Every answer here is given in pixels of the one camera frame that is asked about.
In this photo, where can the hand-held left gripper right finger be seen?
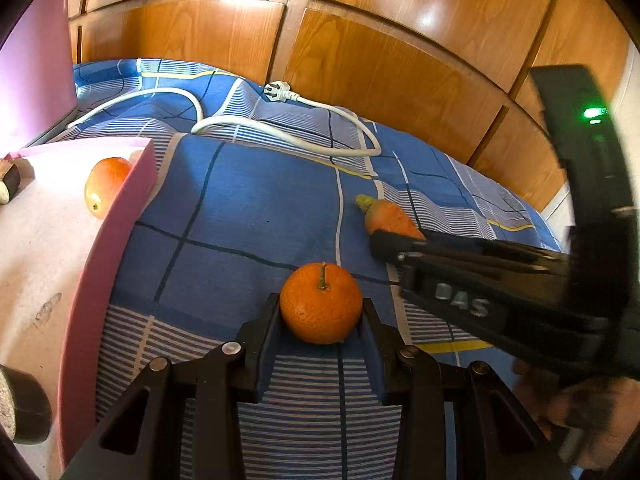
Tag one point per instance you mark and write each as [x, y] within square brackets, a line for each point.
[372, 365]

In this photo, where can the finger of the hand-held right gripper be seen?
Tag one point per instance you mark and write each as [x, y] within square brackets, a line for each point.
[400, 246]

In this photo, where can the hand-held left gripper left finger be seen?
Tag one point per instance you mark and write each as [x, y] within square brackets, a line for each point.
[265, 360]

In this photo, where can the orange carrot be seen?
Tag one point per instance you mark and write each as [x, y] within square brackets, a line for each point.
[392, 217]

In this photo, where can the large orange mandarin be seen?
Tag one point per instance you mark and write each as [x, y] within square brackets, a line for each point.
[321, 305]

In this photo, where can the red orange tomato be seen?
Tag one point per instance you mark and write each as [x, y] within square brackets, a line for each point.
[102, 185]

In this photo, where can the pink cardboard box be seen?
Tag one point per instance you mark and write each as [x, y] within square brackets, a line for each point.
[40, 260]

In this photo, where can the person's right hand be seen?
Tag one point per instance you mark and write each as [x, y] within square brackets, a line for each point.
[590, 410]

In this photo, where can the blue plaid bedsheet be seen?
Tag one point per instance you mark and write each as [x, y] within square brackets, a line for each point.
[250, 200]

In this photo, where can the wooden wardrobe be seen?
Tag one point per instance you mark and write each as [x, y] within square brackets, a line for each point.
[400, 85]

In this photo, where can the pink electric kettle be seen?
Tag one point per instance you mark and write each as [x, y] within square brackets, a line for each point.
[35, 60]

